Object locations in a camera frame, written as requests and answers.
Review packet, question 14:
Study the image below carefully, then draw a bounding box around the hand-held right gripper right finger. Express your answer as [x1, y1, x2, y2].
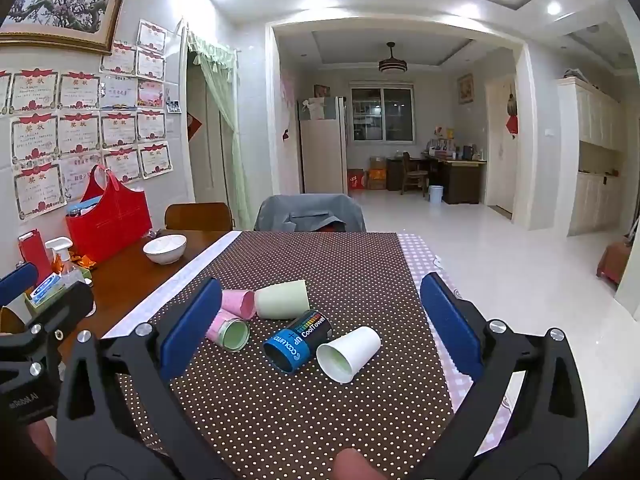
[419, 272, 591, 480]

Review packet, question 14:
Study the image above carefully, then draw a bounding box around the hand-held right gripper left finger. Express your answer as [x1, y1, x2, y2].
[56, 276, 236, 480]

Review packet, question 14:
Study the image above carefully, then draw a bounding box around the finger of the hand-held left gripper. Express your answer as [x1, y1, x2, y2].
[0, 263, 40, 307]
[20, 281, 96, 361]

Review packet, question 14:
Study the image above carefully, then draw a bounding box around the pink cup green inside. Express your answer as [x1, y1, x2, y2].
[204, 308, 251, 352]

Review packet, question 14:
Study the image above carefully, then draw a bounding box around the pink paper cup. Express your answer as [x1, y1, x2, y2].
[220, 289, 258, 321]

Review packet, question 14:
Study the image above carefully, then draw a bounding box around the light green paper cup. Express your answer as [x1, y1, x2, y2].
[254, 279, 312, 321]

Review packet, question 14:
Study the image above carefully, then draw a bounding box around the white paper cup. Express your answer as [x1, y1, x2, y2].
[316, 326, 382, 385]

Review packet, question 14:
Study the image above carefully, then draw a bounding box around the black and blue cup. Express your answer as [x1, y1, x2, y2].
[263, 309, 333, 376]

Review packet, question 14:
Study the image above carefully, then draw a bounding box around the person's left hand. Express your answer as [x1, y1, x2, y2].
[26, 417, 57, 467]

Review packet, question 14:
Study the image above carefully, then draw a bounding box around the person's right hand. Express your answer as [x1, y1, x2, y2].
[334, 447, 386, 480]

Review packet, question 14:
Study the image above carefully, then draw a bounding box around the green tissue box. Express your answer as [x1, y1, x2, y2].
[24, 272, 69, 312]

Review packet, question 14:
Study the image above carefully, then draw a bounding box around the red packet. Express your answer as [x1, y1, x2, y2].
[18, 229, 54, 274]

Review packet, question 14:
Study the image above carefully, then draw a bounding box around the clear spray bottle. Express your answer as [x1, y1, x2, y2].
[45, 236, 81, 287]

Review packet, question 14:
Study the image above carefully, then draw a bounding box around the white cloth strip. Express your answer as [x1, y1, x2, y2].
[102, 230, 244, 339]

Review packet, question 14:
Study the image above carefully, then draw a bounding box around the wooden table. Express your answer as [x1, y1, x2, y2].
[0, 230, 236, 356]

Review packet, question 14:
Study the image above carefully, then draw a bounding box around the pink checkered tablecloth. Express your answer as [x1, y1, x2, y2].
[397, 232, 516, 457]

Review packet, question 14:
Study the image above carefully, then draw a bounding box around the white bowl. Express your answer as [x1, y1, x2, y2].
[143, 234, 188, 266]

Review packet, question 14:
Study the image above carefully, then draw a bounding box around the red felt bag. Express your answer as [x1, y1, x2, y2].
[65, 164, 153, 265]

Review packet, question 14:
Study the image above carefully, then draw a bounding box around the brown wooden chair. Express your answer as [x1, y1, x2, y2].
[164, 202, 235, 232]

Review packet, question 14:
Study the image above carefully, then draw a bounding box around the brown polka-dot tablecloth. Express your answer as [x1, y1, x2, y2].
[102, 230, 457, 480]

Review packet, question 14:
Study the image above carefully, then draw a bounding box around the dark wooden desk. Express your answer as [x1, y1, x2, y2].
[386, 155, 487, 205]

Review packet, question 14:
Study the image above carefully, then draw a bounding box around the dark wooden chair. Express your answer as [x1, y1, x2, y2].
[401, 152, 430, 196]

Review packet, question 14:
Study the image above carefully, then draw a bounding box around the white door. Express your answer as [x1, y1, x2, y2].
[485, 75, 519, 217]

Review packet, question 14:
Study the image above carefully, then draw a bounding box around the chair with grey jacket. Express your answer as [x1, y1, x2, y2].
[254, 194, 367, 233]

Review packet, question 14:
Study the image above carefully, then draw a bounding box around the stack of cardboard boxes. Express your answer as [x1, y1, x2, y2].
[367, 156, 389, 191]

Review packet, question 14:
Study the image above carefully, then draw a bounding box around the brown stool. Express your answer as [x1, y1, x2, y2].
[596, 240, 632, 286]

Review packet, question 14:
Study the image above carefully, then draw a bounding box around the beige refrigerator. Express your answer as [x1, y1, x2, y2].
[298, 96, 348, 195]

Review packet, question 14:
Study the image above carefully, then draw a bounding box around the red hanging ornament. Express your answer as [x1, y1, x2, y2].
[505, 94, 521, 136]

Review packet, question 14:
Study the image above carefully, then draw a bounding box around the green curtain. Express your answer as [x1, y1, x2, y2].
[186, 30, 253, 231]

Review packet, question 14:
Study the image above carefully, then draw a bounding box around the window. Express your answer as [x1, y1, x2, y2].
[351, 87, 415, 143]

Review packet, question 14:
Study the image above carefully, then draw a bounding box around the ceiling fan lamp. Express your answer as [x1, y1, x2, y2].
[377, 42, 407, 76]

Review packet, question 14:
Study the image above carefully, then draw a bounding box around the framed blossom painting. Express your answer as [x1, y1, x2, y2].
[0, 0, 133, 56]

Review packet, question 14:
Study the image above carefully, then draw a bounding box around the wall of award certificates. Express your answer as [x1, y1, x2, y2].
[0, 19, 173, 222]

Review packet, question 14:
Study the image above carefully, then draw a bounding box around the white wall cabinet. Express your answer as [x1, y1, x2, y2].
[556, 76, 630, 237]

